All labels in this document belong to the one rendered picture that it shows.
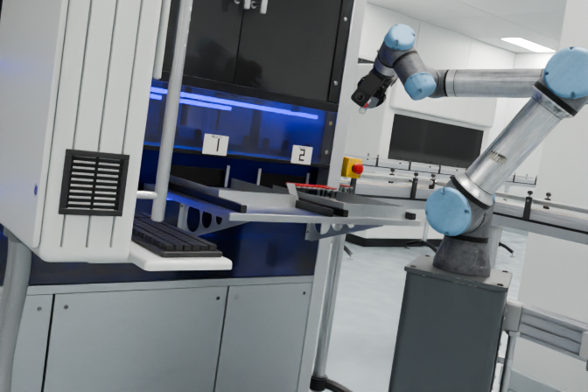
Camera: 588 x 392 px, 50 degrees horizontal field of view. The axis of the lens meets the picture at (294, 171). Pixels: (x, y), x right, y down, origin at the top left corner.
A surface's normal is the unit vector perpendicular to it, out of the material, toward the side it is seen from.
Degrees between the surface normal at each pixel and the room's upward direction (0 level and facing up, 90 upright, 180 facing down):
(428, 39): 90
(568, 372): 90
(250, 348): 90
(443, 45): 90
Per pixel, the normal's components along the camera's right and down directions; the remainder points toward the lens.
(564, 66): -0.45, -0.12
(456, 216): -0.61, 0.07
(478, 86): -0.54, 0.32
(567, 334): -0.78, -0.07
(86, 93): 0.59, 0.13
